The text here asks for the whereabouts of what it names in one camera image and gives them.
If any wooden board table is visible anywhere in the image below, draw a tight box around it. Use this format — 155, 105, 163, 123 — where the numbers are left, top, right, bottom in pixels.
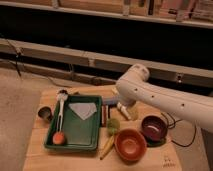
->
23, 85, 182, 171

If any white ridged cup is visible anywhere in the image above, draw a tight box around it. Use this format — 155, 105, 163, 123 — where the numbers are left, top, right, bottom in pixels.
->
117, 102, 131, 120

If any light green cup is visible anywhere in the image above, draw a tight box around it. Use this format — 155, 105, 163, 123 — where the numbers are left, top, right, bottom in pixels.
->
107, 118, 120, 135

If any black cable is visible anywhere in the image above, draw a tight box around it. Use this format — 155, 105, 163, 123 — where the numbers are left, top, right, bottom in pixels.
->
160, 112, 198, 149

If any grey-blue block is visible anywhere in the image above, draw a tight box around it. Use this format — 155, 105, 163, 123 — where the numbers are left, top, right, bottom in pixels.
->
102, 97, 118, 106

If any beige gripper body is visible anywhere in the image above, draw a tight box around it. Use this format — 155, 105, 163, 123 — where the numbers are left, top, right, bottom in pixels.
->
125, 106, 138, 121

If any red and dark marker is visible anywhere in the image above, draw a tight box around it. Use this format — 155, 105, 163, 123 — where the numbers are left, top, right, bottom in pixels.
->
102, 105, 110, 127

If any orange-red apple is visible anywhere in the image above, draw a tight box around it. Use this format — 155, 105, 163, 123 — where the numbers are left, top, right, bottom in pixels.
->
52, 132, 65, 145

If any small dark metal cup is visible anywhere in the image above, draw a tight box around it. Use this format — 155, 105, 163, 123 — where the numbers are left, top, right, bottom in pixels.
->
38, 106, 53, 122

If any green plate under bowl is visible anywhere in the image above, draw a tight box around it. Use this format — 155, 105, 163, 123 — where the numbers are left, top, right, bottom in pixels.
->
146, 138, 166, 148

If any dark purple bowl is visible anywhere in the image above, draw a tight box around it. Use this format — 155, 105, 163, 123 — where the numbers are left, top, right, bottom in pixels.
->
141, 115, 168, 141

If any white dish brush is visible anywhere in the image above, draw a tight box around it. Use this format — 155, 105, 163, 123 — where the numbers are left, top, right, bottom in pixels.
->
57, 90, 68, 132

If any orange-brown bowl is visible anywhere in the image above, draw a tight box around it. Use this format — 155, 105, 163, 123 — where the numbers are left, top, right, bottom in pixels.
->
114, 129, 147, 162

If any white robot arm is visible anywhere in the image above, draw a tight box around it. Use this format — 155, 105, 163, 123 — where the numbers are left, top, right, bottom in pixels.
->
116, 64, 213, 133

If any green plastic tray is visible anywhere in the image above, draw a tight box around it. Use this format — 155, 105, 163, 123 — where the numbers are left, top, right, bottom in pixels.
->
44, 95, 102, 151

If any white folded cloth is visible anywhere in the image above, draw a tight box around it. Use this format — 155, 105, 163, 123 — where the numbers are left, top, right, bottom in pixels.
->
69, 103, 97, 120

